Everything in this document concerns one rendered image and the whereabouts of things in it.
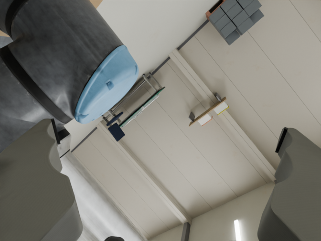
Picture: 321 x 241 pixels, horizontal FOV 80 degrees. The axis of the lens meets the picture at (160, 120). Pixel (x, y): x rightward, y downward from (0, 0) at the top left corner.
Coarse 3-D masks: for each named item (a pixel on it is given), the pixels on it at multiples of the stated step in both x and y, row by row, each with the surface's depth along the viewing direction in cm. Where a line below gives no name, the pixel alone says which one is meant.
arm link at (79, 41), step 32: (32, 0) 28; (64, 0) 29; (32, 32) 28; (64, 32) 28; (96, 32) 30; (32, 64) 27; (64, 64) 28; (96, 64) 28; (128, 64) 31; (64, 96) 29; (96, 96) 29
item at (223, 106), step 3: (225, 102) 602; (219, 105) 589; (222, 105) 587; (225, 105) 585; (216, 108) 594; (219, 108) 592; (222, 108) 590; (225, 108) 588; (216, 111) 597; (219, 111) 595; (222, 111) 592
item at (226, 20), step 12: (228, 0) 471; (240, 0) 465; (252, 0) 459; (216, 12) 486; (228, 12) 479; (240, 12) 473; (252, 12) 467; (216, 24) 494; (228, 24) 487; (240, 24) 481; (252, 24) 474; (228, 36) 526
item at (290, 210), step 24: (288, 144) 10; (312, 144) 9; (288, 168) 8; (312, 168) 8; (288, 192) 7; (312, 192) 7; (264, 216) 6; (288, 216) 6; (312, 216) 6; (264, 240) 6; (288, 240) 5; (312, 240) 5
